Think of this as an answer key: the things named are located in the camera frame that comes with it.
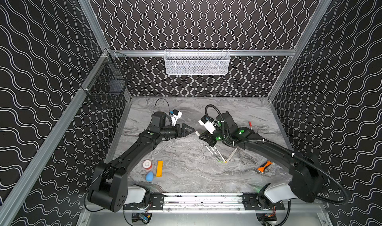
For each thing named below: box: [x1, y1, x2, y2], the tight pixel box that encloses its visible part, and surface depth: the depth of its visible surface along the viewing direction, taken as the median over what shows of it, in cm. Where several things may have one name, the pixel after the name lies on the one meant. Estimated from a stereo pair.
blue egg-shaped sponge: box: [145, 170, 154, 183], surface depth 82 cm
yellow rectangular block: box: [156, 160, 164, 178], surface depth 86 cm
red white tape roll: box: [142, 159, 153, 170], surface depth 87 cm
